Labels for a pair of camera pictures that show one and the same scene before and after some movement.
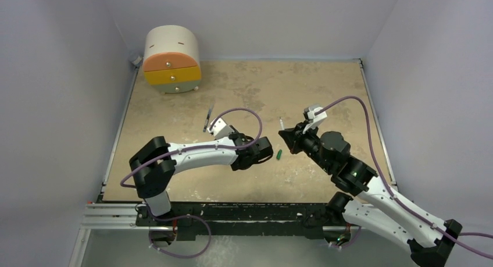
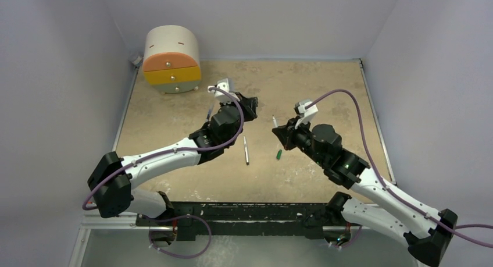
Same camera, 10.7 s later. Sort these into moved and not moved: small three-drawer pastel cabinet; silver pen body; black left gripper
Moved: black left gripper
Not moved: silver pen body; small three-drawer pastel cabinet
